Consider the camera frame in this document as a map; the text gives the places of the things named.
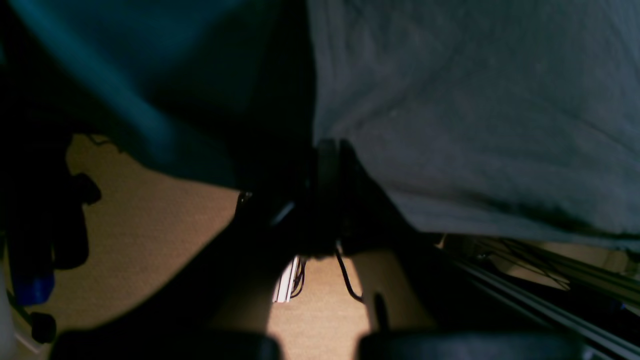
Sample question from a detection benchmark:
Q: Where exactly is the blue table cloth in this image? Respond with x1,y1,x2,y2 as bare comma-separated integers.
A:
1,0,316,190

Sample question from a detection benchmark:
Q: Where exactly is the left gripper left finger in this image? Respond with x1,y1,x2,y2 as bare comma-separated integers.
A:
50,140,339,360

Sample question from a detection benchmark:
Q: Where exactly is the dark grey T-shirt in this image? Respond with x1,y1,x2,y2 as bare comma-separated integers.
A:
307,0,640,252

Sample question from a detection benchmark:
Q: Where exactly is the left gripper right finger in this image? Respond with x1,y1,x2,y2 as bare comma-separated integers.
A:
338,140,616,360

